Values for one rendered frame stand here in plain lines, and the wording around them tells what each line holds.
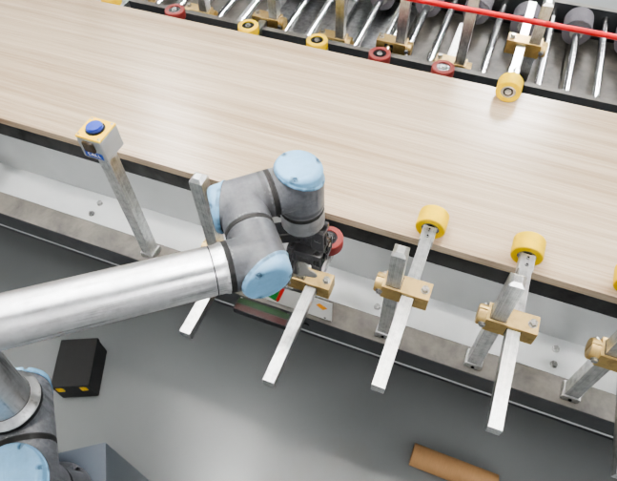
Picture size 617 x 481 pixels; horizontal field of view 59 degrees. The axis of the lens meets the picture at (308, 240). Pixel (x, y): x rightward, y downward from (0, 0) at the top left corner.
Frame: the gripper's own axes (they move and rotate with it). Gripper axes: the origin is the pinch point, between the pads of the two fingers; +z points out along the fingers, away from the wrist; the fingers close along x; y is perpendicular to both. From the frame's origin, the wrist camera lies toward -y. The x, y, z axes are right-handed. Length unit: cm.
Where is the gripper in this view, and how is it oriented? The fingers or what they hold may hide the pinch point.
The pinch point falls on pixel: (298, 270)
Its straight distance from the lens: 128.8
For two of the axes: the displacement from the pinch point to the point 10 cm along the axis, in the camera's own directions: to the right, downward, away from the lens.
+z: 0.4, 5.9, 8.1
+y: 9.3, 2.8, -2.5
